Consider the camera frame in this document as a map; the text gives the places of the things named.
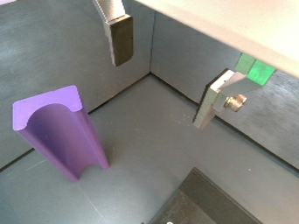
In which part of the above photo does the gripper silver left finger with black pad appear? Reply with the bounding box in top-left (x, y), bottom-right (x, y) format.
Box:
top-left (92, 0), bottom-right (133, 67)

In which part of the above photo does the purple arch block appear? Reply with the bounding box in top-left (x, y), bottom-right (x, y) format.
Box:
top-left (13, 85), bottom-right (108, 181)

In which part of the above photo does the green shape sorter board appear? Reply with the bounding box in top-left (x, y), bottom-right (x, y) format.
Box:
top-left (234, 53), bottom-right (276, 86)

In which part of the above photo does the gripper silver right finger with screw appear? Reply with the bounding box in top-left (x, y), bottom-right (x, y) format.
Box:
top-left (192, 69), bottom-right (260, 129)

